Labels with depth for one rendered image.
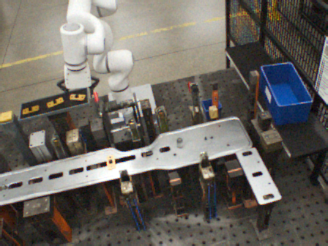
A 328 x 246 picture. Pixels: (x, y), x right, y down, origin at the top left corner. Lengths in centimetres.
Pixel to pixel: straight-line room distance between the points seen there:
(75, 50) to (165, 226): 97
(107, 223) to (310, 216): 101
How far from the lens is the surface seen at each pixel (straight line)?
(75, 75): 134
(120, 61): 190
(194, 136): 168
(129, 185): 149
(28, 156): 206
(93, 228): 184
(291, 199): 185
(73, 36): 123
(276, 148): 163
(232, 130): 170
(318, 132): 171
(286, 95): 185
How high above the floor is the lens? 225
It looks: 45 degrees down
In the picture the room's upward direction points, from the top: 11 degrees counter-clockwise
